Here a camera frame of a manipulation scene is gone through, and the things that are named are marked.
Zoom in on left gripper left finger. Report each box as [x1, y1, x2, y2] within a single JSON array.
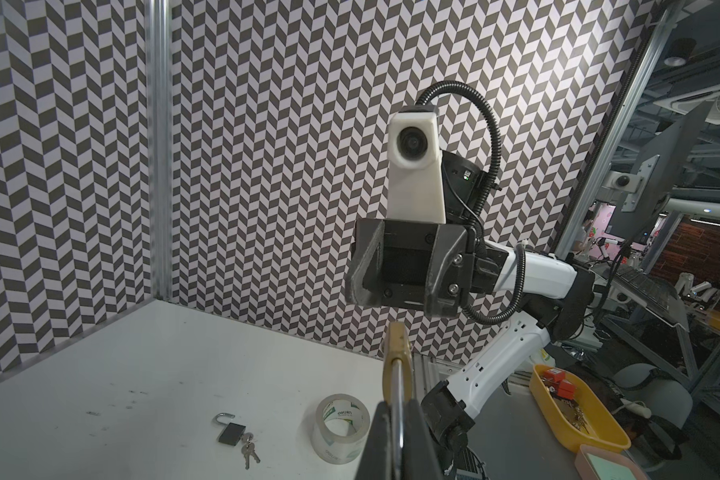
[[354, 401, 393, 480]]

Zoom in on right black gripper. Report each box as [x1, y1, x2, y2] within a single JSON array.
[[344, 218, 509, 317]]

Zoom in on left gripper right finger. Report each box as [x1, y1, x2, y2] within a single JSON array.
[[403, 399, 443, 480]]

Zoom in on small black padlock keys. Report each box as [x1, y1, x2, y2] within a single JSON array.
[[213, 412, 260, 470]]

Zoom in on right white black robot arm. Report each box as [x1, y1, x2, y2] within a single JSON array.
[[344, 80, 594, 479]]

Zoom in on clear tape roll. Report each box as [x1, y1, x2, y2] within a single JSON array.
[[311, 394, 371, 465]]

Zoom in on yellow tray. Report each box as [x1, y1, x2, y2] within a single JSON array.
[[530, 364, 632, 453]]

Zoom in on pink tray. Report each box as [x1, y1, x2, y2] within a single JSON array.
[[574, 445, 648, 480]]

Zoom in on mint green box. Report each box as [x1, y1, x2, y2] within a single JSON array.
[[585, 454, 636, 480]]

